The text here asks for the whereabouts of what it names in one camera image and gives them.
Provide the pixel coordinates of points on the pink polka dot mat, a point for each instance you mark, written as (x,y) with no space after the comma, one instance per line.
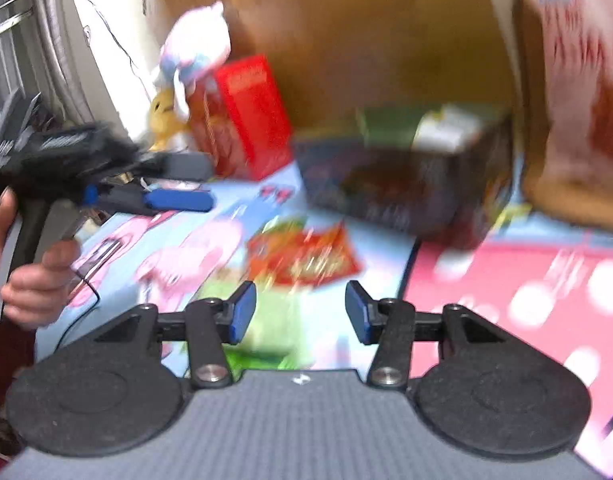
(516,285)

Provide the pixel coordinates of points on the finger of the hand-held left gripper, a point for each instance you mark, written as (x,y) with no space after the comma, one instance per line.
(181,166)
(179,201)

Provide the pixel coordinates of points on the pink snack bag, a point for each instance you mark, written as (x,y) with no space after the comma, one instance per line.
(581,75)

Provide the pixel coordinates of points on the white pink plush toy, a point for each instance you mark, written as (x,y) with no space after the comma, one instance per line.
(196,47)

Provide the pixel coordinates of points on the light green snack packet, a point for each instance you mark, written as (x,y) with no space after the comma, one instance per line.
(266,320)

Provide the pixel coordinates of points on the red box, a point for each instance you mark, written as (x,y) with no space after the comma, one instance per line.
(246,115)

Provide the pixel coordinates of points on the grey curtain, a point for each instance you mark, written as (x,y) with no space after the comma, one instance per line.
(61,45)

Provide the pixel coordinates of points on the yellow plush toy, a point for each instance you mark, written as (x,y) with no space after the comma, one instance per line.
(164,120)

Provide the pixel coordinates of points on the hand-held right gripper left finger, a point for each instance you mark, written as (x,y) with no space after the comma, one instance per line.
(244,312)

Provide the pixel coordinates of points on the white green snack packet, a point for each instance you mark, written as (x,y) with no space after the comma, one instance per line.
(456,127)

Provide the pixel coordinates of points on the person's left hand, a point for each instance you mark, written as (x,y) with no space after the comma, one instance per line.
(36,290)

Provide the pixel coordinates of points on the red snack packet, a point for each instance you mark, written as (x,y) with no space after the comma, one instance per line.
(304,257)

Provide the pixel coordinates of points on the wooden headboard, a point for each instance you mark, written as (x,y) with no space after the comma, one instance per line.
(366,30)

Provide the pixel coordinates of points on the blue cartoon printed mat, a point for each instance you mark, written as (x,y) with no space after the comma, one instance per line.
(151,255)

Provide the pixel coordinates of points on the brown seat cushion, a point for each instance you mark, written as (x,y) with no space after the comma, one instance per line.
(566,205)

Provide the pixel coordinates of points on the dark cardboard box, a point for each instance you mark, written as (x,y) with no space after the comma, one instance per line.
(401,195)

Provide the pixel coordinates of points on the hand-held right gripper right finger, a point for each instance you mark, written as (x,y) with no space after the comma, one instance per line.
(357,312)

